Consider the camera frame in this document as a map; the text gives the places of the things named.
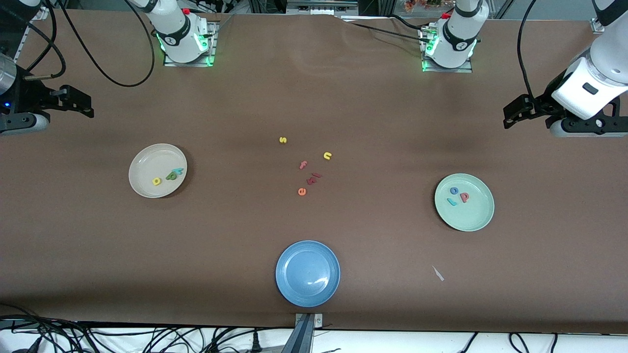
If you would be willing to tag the orange artificial flowers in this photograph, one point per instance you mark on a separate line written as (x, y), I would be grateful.
(417, 5)

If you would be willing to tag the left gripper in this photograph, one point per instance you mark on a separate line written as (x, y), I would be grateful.
(541, 104)

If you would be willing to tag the beige brown plate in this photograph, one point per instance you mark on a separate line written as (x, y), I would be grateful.
(147, 162)

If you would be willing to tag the green letter p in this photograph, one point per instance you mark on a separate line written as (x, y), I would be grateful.
(171, 176)

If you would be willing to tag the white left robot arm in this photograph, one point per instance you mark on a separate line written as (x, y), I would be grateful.
(458, 44)

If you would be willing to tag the blue plate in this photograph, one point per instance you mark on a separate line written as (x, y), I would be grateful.
(307, 273)

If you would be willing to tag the white paper scrap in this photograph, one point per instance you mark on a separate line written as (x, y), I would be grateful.
(438, 274)

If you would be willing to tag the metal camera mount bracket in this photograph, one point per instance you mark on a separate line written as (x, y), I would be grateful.
(301, 338)

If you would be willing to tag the aluminium frame rail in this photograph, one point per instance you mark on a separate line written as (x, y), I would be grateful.
(596, 24)

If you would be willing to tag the light green plate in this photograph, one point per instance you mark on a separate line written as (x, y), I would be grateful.
(471, 215)

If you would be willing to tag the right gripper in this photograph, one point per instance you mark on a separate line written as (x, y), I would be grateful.
(28, 96)

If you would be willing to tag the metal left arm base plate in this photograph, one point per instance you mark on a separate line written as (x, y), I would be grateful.
(449, 70)

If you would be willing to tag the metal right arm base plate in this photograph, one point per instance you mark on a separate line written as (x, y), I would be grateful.
(189, 64)

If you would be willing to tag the brown table cover sheet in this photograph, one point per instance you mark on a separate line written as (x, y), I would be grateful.
(98, 245)

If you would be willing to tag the white power strip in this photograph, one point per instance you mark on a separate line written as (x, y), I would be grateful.
(321, 6)

